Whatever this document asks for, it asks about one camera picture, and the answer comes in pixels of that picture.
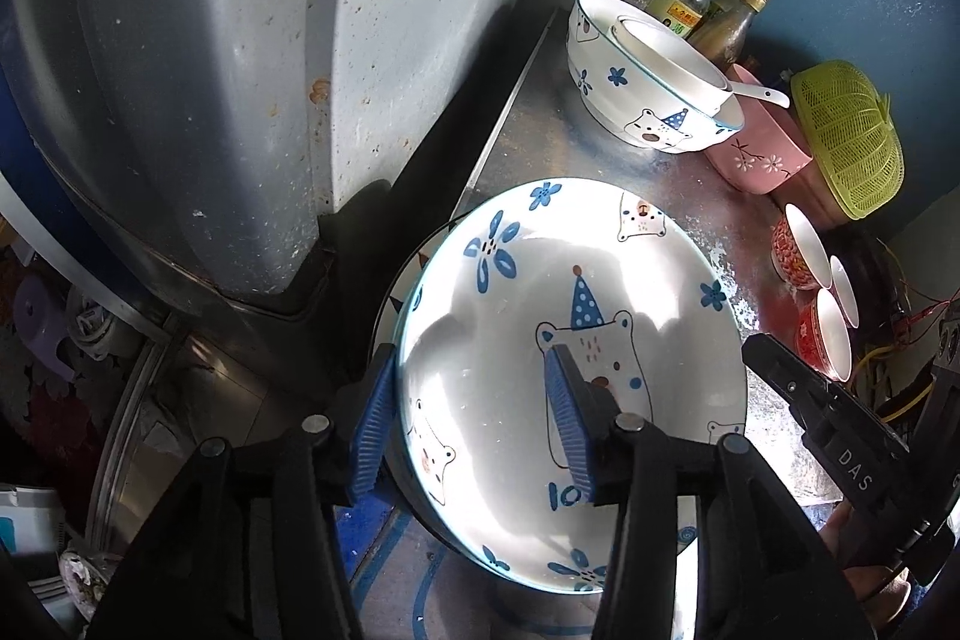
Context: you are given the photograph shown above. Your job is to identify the yellow cable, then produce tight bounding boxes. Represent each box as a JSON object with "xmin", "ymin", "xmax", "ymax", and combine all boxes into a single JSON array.
[{"xmin": 855, "ymin": 340, "xmax": 938, "ymax": 423}]

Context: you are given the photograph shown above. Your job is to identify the red wire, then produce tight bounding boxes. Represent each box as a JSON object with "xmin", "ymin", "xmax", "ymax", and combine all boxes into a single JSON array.
[{"xmin": 892, "ymin": 295, "xmax": 960, "ymax": 341}]

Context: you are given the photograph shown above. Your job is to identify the white bear print plate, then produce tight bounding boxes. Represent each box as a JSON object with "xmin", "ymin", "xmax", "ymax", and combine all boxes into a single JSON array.
[{"xmin": 397, "ymin": 177, "xmax": 749, "ymax": 594}]

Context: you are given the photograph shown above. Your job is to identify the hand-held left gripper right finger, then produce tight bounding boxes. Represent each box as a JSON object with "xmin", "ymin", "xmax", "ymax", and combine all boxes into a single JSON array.
[{"xmin": 541, "ymin": 344, "xmax": 878, "ymax": 640}]

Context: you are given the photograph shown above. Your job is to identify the white leaf pattern plate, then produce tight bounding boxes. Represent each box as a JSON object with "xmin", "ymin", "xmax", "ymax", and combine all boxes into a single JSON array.
[{"xmin": 373, "ymin": 218, "xmax": 458, "ymax": 371}]

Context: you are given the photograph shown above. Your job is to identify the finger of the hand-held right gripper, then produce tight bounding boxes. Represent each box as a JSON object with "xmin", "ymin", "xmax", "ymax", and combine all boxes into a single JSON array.
[
  {"xmin": 741, "ymin": 332, "xmax": 852, "ymax": 442},
  {"xmin": 934, "ymin": 308, "xmax": 960, "ymax": 401}
]

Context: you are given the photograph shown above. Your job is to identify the large bear print bowl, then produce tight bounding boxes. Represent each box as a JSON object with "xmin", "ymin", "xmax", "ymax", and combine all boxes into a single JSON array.
[{"xmin": 566, "ymin": 0, "xmax": 746, "ymax": 154}]

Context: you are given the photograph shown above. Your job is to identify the person's right hand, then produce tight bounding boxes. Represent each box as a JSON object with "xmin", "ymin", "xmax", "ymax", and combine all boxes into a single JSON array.
[{"xmin": 816, "ymin": 501, "xmax": 912, "ymax": 622}]

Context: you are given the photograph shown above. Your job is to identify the green mesh food cover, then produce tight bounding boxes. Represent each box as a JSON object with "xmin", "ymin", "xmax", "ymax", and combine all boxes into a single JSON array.
[{"xmin": 790, "ymin": 59, "xmax": 906, "ymax": 221}]

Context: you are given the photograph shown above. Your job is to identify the brown cap glass bottle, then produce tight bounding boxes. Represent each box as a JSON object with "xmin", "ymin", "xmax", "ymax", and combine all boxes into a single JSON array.
[{"xmin": 686, "ymin": 0, "xmax": 770, "ymax": 71}]

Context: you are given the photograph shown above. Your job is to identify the small white bowl red print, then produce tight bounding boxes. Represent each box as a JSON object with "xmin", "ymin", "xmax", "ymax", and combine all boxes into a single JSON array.
[{"xmin": 611, "ymin": 14, "xmax": 734, "ymax": 112}]

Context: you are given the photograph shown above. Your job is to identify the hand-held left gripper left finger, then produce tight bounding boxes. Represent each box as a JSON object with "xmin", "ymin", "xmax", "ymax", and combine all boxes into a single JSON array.
[{"xmin": 86, "ymin": 344, "xmax": 398, "ymax": 640}]

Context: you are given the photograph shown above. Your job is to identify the white ceramic spoon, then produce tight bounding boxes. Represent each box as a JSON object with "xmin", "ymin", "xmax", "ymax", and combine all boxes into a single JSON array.
[{"xmin": 724, "ymin": 77, "xmax": 791, "ymax": 109}]

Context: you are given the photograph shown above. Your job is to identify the pink floral bowl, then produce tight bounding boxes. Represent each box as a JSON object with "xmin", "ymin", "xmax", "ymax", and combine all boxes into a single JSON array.
[{"xmin": 703, "ymin": 62, "xmax": 815, "ymax": 196}]

